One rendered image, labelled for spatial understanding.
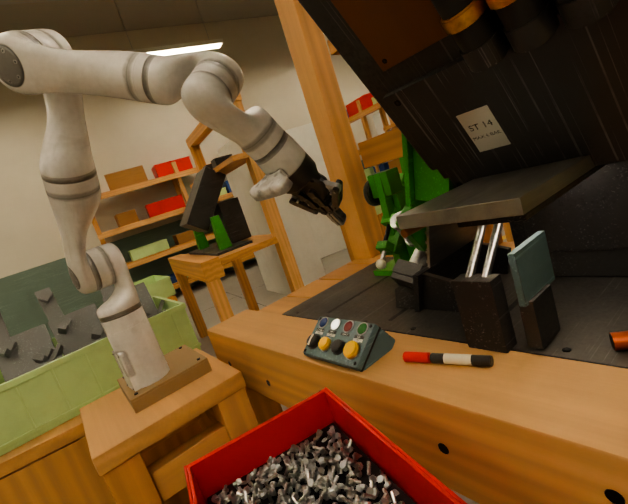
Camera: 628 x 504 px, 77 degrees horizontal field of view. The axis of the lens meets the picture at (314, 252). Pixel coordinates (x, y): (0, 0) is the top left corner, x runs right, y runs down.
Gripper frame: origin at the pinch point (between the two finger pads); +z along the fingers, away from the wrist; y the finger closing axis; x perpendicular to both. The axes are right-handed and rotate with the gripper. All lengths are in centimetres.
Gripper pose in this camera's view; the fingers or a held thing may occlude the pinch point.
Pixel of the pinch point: (336, 215)
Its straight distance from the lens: 76.1
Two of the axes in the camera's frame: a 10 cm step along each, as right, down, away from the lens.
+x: -3.6, 8.3, -4.4
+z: 6.2, 5.6, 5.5
